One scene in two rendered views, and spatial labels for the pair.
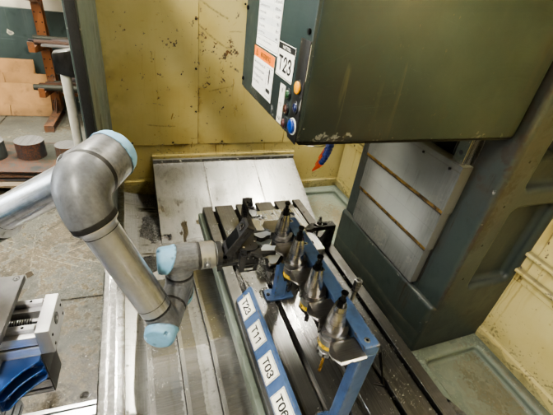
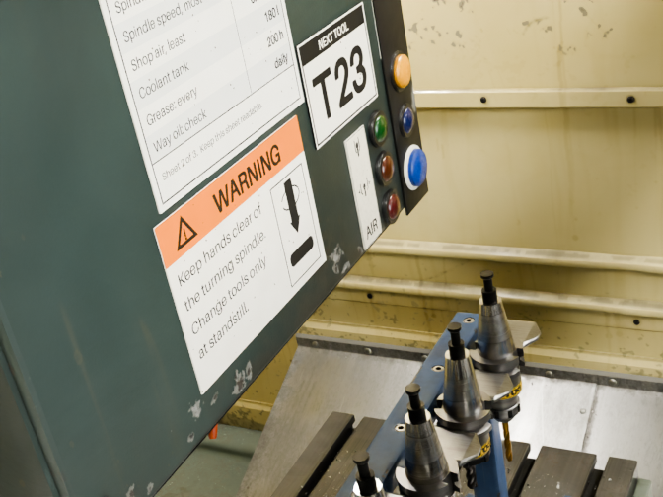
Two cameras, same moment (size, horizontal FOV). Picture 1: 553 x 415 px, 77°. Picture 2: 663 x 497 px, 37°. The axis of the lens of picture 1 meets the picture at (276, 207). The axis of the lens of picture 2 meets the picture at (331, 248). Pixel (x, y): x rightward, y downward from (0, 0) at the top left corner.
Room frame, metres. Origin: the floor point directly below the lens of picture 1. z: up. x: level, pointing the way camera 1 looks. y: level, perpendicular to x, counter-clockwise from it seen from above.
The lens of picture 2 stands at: (1.18, 0.55, 1.88)
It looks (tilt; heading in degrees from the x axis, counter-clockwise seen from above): 27 degrees down; 236
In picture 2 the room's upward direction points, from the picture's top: 11 degrees counter-clockwise
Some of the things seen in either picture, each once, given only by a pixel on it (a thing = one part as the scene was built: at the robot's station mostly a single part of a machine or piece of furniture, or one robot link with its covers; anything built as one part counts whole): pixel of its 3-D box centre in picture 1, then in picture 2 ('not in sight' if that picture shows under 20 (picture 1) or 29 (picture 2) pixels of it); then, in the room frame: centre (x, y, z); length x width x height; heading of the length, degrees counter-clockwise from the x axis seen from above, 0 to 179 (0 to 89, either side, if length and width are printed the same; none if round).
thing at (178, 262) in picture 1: (178, 258); not in sight; (0.69, 0.24, 1.18); 0.11 x 0.08 x 0.09; 115
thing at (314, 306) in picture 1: (321, 310); (481, 385); (0.56, -0.14, 1.21); 0.07 x 0.05 x 0.01; 115
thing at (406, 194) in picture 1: (397, 197); not in sight; (1.26, -0.48, 1.16); 0.48 x 0.05 x 0.51; 25
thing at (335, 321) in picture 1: (337, 314); (492, 324); (0.51, -0.16, 1.26); 0.04 x 0.04 x 0.07
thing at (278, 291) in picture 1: (283, 263); not in sight; (0.88, -0.05, 1.05); 0.10 x 0.05 x 0.30; 115
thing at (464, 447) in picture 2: (302, 276); (447, 446); (0.66, -0.09, 1.21); 0.07 x 0.05 x 0.01; 115
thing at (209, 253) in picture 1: (208, 255); not in sight; (0.72, 0.16, 1.18); 0.08 x 0.05 x 0.08; 25
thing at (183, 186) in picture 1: (240, 202); not in sight; (1.67, 0.21, 0.75); 0.89 x 0.67 x 0.26; 115
